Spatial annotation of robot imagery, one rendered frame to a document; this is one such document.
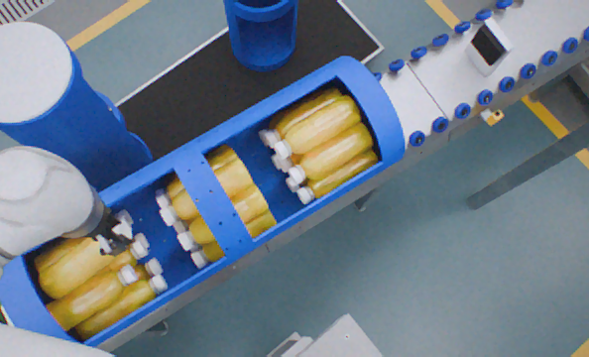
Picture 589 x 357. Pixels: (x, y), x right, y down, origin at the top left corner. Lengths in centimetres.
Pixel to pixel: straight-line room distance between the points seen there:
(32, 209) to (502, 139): 220
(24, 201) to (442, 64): 119
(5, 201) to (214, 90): 172
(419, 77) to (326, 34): 99
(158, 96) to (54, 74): 95
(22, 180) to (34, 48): 87
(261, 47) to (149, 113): 57
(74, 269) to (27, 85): 55
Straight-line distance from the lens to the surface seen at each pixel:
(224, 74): 238
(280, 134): 122
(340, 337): 120
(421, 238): 238
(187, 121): 231
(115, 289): 119
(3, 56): 157
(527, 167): 194
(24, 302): 115
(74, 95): 151
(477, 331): 241
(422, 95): 152
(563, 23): 178
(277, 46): 242
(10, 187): 71
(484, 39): 149
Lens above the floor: 227
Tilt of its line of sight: 75 degrees down
